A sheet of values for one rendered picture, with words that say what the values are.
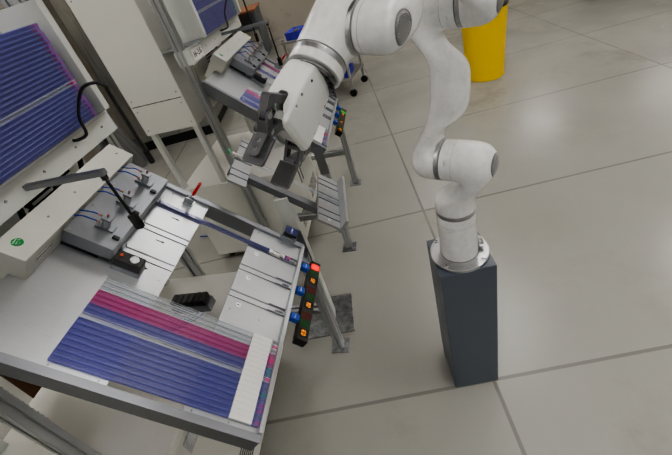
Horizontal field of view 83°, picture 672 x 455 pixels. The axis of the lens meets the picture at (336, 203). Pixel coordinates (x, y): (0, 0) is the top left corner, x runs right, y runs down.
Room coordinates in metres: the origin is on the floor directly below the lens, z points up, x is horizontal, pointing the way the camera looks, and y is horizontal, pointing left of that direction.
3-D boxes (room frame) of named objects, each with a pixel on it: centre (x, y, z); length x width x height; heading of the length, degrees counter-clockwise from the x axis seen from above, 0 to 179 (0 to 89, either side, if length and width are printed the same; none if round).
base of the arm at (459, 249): (0.89, -0.35, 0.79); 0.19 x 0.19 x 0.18
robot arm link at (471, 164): (0.87, -0.37, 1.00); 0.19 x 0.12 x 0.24; 45
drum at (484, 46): (3.82, -1.94, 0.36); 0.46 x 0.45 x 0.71; 172
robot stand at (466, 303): (0.89, -0.35, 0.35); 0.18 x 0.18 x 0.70; 83
